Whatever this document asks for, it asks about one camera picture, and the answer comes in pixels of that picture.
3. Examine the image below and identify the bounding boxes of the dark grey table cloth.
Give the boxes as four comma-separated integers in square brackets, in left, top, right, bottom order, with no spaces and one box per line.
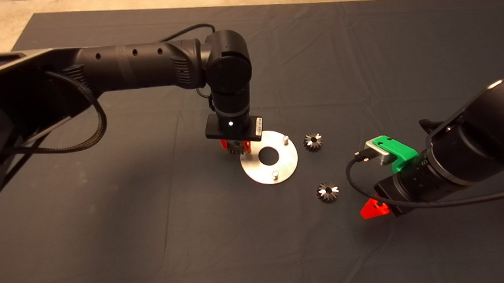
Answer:
[0,0,504,283]

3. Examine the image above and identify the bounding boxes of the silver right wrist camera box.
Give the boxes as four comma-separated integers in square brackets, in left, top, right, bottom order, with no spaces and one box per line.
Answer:
[365,139,392,167]

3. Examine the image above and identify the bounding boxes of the round metal carrier plate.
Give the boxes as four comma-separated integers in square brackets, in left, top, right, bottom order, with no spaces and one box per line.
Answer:
[239,129,300,187]

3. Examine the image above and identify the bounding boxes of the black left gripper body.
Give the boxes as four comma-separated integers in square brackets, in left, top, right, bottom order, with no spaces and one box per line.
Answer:
[204,106,264,144]

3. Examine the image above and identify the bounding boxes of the green right camera mount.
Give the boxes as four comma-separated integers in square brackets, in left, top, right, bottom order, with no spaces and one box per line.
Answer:
[373,134,420,174]

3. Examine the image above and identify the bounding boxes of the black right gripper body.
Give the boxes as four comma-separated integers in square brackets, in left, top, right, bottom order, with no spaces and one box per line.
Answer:
[373,159,442,217]

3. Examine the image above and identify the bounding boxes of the small steel planetary gear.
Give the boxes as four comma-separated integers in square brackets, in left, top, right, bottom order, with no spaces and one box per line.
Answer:
[227,138,245,155]
[302,132,324,152]
[315,181,340,203]

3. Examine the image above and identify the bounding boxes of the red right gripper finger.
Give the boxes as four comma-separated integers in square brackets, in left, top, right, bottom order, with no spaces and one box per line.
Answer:
[360,197,391,219]

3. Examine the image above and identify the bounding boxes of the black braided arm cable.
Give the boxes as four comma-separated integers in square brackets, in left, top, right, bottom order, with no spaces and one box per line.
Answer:
[0,67,109,164]

